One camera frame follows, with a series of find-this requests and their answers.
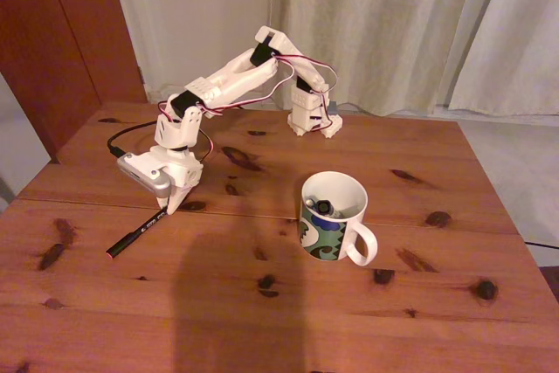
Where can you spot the white mug with green-blue pattern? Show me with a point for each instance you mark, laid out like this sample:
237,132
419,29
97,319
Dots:
323,239

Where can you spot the brown wooden cabinet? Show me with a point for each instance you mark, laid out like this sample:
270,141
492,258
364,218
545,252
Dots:
48,41

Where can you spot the white marker with black cap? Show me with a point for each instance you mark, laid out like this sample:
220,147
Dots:
324,207

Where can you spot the wide cream curtain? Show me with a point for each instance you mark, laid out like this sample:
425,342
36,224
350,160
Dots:
393,32

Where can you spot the narrow cream curtain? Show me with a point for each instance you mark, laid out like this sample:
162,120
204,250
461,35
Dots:
519,41

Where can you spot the silver camera box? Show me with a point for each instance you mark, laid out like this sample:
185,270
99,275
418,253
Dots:
148,181

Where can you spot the teal green pen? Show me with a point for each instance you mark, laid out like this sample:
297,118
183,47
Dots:
310,203

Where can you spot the black pen with red ends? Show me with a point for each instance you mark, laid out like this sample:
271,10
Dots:
135,233

